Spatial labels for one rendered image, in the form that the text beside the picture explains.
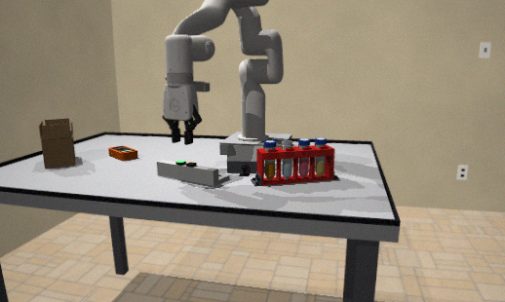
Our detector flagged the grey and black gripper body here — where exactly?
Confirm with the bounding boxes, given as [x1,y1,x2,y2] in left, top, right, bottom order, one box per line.
[163,83,199,121]

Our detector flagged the red tube rack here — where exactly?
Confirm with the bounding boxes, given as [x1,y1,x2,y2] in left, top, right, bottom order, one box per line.
[257,144,334,186]

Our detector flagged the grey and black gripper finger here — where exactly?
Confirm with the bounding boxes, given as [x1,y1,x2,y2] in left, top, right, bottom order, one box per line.
[184,104,202,145]
[163,116,180,143]

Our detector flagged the brown cardboard box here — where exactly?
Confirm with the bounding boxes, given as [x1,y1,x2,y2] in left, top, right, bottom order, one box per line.
[39,118,75,169]

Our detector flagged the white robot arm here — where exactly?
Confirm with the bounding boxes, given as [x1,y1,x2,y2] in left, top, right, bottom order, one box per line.
[165,0,284,141]

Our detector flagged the blue screw cap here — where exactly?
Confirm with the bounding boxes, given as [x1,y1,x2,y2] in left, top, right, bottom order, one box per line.
[315,137,327,144]
[264,140,276,148]
[298,138,310,145]

